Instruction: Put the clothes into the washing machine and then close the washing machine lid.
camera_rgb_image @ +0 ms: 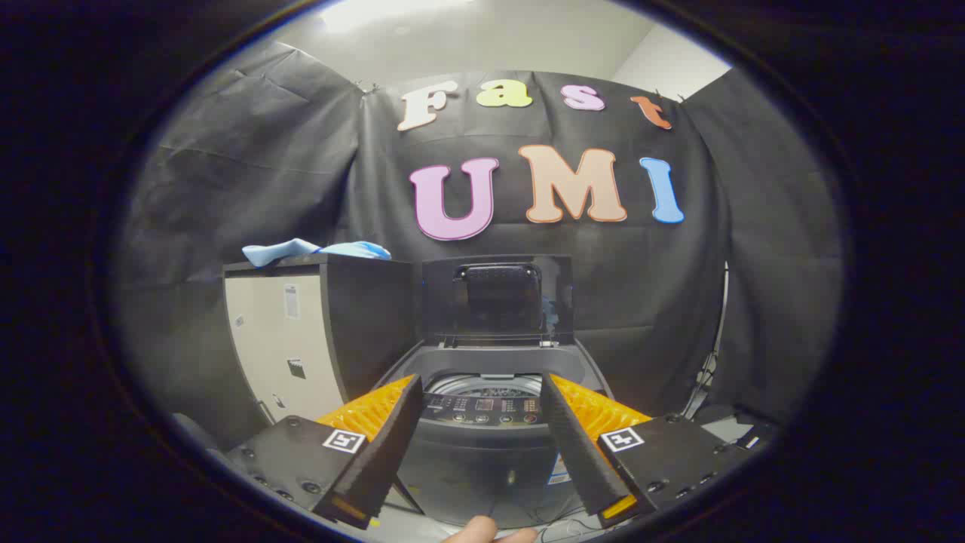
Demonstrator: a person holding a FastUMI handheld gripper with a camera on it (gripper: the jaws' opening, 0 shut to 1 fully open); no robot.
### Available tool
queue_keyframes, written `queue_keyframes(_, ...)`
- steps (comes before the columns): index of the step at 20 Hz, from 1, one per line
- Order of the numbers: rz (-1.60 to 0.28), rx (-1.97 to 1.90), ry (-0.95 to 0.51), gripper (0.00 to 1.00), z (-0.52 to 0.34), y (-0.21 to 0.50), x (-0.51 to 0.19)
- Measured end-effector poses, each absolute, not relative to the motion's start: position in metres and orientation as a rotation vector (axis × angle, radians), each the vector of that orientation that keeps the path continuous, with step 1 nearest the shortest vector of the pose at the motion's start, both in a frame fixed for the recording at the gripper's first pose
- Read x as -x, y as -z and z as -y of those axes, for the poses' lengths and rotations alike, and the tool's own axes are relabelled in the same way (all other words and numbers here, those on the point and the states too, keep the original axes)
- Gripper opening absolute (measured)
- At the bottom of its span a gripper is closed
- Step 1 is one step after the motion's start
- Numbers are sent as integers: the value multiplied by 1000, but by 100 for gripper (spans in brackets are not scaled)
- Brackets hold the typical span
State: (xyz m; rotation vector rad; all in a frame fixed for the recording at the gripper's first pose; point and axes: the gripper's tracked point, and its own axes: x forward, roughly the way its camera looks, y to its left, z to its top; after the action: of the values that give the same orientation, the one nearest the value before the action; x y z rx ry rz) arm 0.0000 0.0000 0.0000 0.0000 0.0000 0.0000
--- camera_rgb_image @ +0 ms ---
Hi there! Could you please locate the light blue button shirt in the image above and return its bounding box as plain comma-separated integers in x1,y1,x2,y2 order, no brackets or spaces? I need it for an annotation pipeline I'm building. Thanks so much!
241,238,392,268

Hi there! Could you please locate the grey top-load washing machine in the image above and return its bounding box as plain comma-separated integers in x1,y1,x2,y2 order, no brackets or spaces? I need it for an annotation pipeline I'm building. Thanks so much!
375,338,615,529

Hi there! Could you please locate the dark cabinet with beige side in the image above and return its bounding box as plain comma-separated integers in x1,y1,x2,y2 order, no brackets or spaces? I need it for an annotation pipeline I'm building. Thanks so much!
222,253,415,446

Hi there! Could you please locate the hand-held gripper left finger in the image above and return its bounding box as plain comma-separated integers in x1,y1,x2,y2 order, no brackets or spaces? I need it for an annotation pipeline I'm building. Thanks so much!
226,373,425,530

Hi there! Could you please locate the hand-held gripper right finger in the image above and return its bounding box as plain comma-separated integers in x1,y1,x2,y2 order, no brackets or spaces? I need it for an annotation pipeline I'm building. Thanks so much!
540,373,756,529

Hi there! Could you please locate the dark washing machine lid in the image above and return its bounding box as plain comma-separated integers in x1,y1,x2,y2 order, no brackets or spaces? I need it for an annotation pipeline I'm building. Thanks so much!
420,255,574,348

